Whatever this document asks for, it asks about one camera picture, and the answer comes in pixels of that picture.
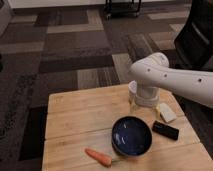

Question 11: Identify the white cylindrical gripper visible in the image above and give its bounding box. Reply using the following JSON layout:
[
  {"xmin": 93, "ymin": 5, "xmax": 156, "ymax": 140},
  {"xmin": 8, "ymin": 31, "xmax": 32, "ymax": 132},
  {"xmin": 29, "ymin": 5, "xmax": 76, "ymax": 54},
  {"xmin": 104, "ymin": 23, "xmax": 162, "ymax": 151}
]
[{"xmin": 135, "ymin": 84, "xmax": 160, "ymax": 118}]

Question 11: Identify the black eraser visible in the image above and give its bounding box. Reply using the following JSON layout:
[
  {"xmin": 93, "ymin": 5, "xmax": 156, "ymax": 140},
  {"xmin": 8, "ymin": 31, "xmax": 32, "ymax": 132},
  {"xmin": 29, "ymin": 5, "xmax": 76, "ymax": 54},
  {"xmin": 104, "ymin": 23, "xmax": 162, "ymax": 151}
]
[{"xmin": 152, "ymin": 121, "xmax": 179, "ymax": 140}]

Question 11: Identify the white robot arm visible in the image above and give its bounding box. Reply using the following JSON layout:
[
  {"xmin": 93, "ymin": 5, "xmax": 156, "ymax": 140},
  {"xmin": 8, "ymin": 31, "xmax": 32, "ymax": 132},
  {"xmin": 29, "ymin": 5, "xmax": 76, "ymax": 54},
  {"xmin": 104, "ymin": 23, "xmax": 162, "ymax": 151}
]
[{"xmin": 130, "ymin": 52, "xmax": 213, "ymax": 108}]

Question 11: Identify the white sponge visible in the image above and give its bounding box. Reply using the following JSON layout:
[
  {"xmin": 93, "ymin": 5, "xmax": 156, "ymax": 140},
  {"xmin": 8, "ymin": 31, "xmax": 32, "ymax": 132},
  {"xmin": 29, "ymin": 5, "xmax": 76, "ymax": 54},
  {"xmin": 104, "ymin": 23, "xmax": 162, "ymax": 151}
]
[{"xmin": 159, "ymin": 103, "xmax": 177, "ymax": 123}]

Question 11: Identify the white paper cup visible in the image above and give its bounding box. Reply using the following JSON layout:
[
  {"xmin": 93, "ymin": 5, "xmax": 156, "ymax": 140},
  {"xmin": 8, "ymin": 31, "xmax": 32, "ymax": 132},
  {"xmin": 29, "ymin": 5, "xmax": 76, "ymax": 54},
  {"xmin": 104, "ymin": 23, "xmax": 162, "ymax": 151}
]
[{"xmin": 128, "ymin": 81, "xmax": 137, "ymax": 103}]

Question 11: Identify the dark blue bowl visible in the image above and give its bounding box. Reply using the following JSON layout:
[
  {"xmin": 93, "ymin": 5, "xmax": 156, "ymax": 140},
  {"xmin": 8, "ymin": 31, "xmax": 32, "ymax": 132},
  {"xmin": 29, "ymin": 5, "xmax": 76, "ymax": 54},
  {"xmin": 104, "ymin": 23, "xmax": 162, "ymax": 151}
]
[{"xmin": 111, "ymin": 116, "xmax": 152, "ymax": 157}]

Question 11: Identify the black office chair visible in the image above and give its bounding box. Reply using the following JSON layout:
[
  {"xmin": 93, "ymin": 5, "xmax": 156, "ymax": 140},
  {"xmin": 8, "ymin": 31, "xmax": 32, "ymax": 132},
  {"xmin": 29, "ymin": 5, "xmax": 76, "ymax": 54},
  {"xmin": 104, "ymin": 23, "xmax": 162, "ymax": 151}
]
[{"xmin": 174, "ymin": 0, "xmax": 213, "ymax": 71}]

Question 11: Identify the orange carrot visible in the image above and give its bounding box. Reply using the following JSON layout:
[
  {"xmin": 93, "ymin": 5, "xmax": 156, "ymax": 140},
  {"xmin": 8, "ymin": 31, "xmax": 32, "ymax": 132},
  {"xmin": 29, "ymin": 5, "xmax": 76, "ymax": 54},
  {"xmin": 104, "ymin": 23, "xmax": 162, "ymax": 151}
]
[{"xmin": 85, "ymin": 148, "xmax": 112, "ymax": 167}]

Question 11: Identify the black rolling cart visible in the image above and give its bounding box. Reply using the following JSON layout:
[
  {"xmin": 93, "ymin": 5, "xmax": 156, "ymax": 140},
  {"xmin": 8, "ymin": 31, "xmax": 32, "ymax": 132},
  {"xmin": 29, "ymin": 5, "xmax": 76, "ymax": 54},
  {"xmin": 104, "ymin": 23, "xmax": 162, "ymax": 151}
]
[{"xmin": 104, "ymin": 0, "xmax": 142, "ymax": 20}]

